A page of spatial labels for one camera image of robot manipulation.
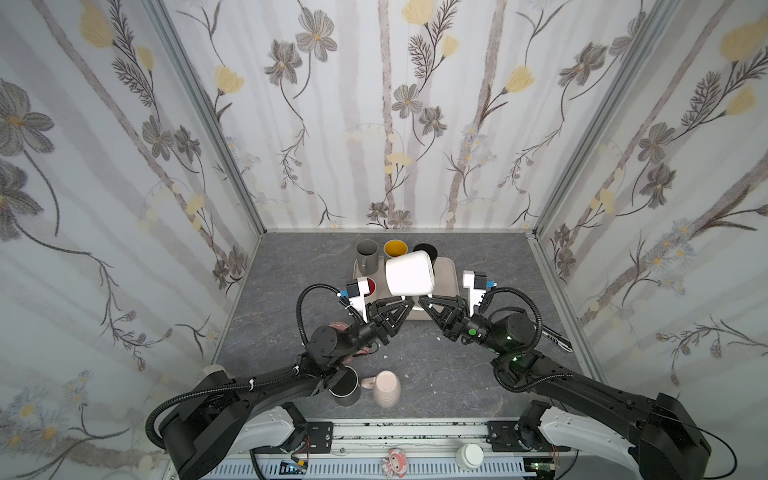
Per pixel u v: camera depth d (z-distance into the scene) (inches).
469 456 24.9
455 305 23.6
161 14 26.7
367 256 38.9
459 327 22.8
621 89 31.7
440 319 24.1
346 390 28.7
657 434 16.0
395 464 26.7
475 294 23.0
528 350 20.3
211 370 27.8
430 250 40.2
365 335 23.9
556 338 35.7
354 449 28.9
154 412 16.1
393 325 24.1
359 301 23.5
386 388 28.9
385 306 24.9
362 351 25.1
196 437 16.1
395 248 40.1
